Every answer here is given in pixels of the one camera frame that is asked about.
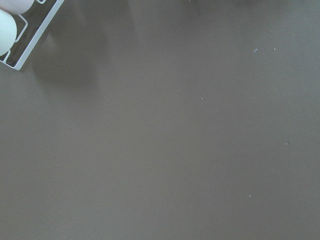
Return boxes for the pastel cups on rack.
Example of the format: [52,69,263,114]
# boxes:
[0,0,34,56]

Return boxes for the white wire rack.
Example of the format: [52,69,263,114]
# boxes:
[0,0,64,71]

